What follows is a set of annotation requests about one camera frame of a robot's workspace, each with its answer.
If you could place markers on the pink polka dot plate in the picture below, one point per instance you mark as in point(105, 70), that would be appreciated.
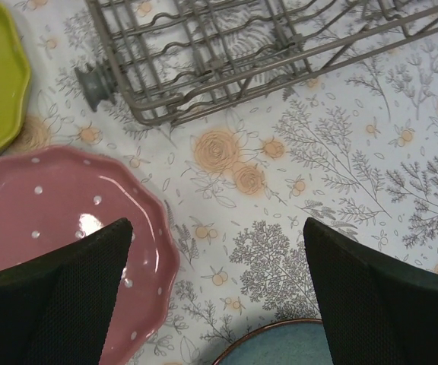
point(57, 195)

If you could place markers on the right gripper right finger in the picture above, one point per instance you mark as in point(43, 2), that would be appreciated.
point(375, 309)

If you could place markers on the floral tablecloth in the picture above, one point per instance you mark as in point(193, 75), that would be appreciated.
point(237, 185)

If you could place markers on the dark blue plate near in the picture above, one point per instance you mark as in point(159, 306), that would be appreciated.
point(294, 341)

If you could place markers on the grey wire dish rack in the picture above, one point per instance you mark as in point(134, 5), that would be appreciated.
point(187, 59)

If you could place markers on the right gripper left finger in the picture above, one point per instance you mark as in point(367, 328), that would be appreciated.
point(57, 308)

